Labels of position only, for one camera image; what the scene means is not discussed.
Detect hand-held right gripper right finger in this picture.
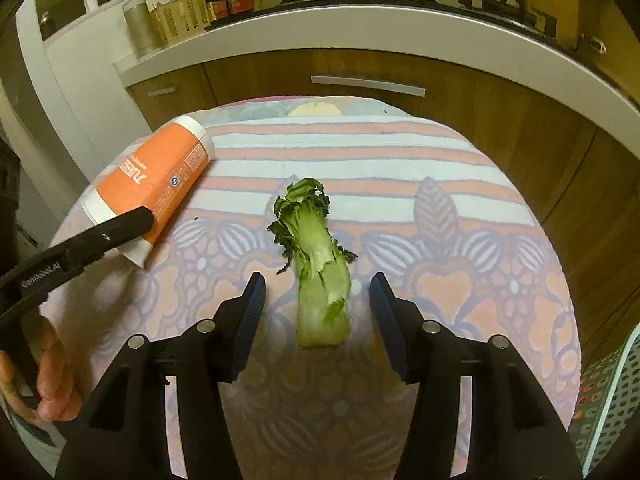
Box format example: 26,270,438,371
369,271,583,480

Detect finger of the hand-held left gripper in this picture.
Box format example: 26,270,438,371
0,207,156,330

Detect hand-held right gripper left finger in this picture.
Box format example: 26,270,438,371
54,271,267,480

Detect green bok choy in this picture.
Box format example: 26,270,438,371
266,176,360,348

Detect orange paper cup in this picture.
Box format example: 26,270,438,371
81,115,217,267

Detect person's left hand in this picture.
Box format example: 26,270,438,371
0,317,83,426

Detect round floral-cloth table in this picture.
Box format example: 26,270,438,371
37,95,583,480

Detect white jar with lid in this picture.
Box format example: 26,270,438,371
122,0,162,58

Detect wooden base cabinets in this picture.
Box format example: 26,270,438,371
125,50,640,341

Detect beige utensil basket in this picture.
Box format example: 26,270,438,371
150,0,211,46

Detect dotted patterned bag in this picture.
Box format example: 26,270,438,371
567,322,640,480

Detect white kitchen counter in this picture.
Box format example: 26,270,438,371
15,0,640,131

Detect black gas stove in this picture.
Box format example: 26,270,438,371
207,0,608,53

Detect long metal cabinet handle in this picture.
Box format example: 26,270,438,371
310,75,427,98

